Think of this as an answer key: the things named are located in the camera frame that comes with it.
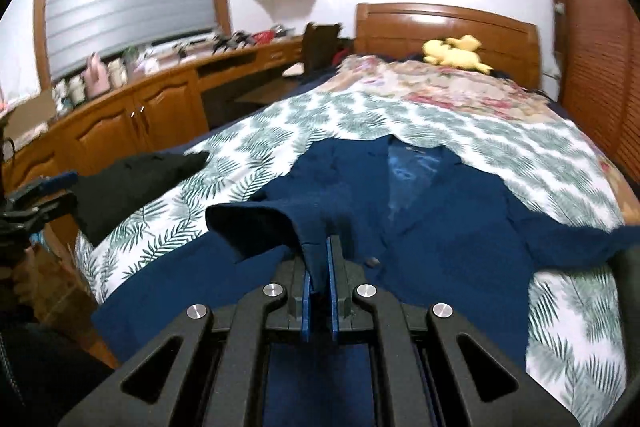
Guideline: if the wooden bed headboard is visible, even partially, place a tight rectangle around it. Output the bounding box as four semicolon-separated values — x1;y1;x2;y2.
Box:
356;3;544;96

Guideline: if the dark blue jacket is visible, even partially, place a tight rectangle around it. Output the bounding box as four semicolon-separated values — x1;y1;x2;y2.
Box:
90;134;640;427

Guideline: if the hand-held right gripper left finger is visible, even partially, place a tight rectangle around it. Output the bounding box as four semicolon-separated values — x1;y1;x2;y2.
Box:
57;257;314;427

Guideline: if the floral blanket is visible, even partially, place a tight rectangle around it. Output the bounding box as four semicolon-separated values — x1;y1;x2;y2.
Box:
290;54;576;130

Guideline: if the black desk clutter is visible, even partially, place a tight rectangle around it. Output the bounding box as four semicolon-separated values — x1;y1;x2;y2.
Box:
212;31;252;54

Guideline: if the black garment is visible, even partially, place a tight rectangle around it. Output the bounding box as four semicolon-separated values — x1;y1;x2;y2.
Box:
75;152;209;248

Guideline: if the louvered wooden wardrobe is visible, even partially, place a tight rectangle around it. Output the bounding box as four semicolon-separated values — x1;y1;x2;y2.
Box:
542;0;640;188

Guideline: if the yellow plush toy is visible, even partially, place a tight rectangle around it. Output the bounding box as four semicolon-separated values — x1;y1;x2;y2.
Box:
422;35;494;74

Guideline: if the bed with leaf-print sheet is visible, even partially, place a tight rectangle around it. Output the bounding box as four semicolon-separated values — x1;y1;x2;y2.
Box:
75;89;632;427

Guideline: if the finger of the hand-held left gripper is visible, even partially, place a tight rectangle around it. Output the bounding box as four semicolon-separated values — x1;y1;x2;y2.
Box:
7;173;79;204
0;199;77;233

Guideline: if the wooden cabinet desk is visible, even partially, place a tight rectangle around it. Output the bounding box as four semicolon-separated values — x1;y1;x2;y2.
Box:
0;34;312;258

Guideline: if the pink container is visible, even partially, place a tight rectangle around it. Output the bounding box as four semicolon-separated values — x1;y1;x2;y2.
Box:
83;53;109;98

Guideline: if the person's dark clothing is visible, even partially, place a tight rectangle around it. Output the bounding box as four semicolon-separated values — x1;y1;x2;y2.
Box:
0;312;119;427

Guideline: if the dark brown chair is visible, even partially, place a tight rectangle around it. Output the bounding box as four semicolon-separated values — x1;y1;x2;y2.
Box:
302;22;344;74

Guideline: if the cardboard box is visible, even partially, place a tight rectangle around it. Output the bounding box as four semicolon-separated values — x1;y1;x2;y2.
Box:
9;89;57;144

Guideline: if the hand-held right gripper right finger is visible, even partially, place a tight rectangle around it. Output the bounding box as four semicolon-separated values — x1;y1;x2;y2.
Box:
326;236;582;427

